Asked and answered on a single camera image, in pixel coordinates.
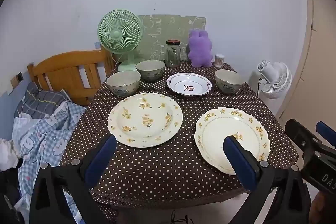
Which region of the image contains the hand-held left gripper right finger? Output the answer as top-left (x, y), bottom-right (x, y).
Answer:
top-left (223, 135), bottom-right (311, 224)

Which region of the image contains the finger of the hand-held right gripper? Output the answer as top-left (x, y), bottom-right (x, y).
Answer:
top-left (285, 119), bottom-right (324, 160)
top-left (316, 121), bottom-right (336, 148)

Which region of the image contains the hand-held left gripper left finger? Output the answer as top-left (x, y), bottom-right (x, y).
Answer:
top-left (29, 134), bottom-right (117, 224)

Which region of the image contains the scalloped yellow floral plate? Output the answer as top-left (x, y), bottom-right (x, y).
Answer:
top-left (194, 107), bottom-right (271, 175)

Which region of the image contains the round yellow floral plate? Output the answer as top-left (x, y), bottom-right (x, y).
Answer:
top-left (107, 93), bottom-right (183, 148)

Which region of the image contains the green-rimmed ceramic bowl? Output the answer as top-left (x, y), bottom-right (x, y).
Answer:
top-left (215, 69), bottom-right (245, 94)
top-left (136, 60), bottom-right (166, 82)
top-left (106, 71), bottom-right (141, 98)

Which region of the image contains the small white red-print plate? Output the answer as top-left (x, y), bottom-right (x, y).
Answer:
top-left (166, 72), bottom-right (212, 97)

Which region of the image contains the white floor fan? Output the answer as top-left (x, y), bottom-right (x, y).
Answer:
top-left (257, 60), bottom-right (292, 101)

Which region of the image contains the blue checked bear blanket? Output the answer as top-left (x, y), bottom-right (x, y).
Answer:
top-left (12, 102), bottom-right (87, 224)

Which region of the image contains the brown polka dot tablecloth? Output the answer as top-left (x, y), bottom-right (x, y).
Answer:
top-left (60, 61), bottom-right (300, 224)

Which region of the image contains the beige door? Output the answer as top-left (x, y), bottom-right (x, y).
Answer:
top-left (274, 0), bottom-right (336, 132)

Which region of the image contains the grey plaid bedding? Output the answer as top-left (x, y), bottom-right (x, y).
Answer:
top-left (17, 82), bottom-right (71, 118)

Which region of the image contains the wooden bed headboard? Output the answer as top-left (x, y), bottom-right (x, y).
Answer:
top-left (27, 49), bottom-right (116, 106)

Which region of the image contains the white cloth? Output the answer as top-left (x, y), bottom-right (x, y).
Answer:
top-left (0, 139), bottom-right (19, 172)

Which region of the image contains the dark cloth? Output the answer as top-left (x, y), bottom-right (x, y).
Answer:
top-left (0, 169), bottom-right (32, 224)

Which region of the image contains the purple plush toy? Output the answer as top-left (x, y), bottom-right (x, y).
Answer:
top-left (187, 29), bottom-right (213, 68)

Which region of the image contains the green desk fan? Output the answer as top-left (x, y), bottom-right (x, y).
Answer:
top-left (98, 10), bottom-right (146, 72)

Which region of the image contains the glass jar with dark lid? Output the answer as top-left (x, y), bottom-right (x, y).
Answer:
top-left (165, 40), bottom-right (181, 68)

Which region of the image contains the green printed board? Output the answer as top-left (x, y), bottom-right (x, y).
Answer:
top-left (136, 14), bottom-right (207, 62)

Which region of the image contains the black power cable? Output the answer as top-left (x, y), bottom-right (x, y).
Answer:
top-left (256, 77), bottom-right (264, 96)

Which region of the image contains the black floor cable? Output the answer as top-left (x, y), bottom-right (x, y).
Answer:
top-left (170, 210), bottom-right (195, 224)

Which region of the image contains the white fan cable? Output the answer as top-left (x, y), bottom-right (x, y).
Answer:
top-left (110, 51), bottom-right (122, 65)

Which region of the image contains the wall switch panel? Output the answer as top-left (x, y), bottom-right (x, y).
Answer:
top-left (10, 72), bottom-right (24, 88)

